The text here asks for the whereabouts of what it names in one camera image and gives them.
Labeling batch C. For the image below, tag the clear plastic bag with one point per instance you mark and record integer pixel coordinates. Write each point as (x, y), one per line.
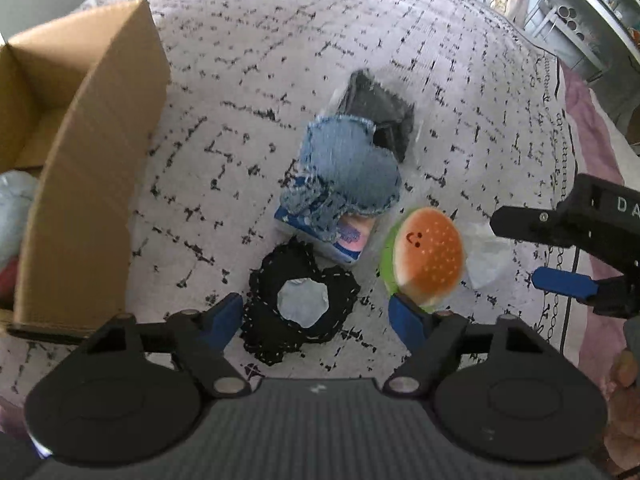
(487, 255)

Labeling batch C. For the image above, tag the blue white tissue pack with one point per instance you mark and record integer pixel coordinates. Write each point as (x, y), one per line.
(350, 237)

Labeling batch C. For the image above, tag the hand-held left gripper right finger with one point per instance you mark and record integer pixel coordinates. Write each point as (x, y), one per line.
(407, 317)

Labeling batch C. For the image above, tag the brown cardboard box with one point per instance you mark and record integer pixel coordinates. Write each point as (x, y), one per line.
(95, 170)

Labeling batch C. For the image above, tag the black lace scrunchie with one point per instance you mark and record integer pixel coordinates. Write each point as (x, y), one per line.
(265, 305)

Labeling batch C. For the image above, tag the white black-patterned bed blanket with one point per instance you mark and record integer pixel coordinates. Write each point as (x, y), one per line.
(310, 45)

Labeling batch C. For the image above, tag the burger plush toy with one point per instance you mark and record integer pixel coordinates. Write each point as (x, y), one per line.
(425, 260)

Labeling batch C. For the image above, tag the person's right hand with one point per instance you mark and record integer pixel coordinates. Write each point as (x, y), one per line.
(624, 375)

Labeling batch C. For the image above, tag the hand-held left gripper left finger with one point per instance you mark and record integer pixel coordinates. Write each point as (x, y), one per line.
(226, 317)

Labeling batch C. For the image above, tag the denim heart cushion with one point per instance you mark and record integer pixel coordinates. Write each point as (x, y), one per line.
(345, 165)

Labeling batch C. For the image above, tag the black item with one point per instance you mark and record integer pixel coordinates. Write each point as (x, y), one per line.
(380, 110)

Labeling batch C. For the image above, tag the white desk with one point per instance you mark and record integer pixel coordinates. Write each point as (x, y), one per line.
(595, 5)

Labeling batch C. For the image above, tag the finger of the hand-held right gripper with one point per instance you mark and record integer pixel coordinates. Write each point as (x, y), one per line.
(565, 282)
(530, 222)

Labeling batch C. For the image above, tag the blue-grey plush toy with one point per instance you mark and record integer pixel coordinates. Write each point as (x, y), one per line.
(15, 210)

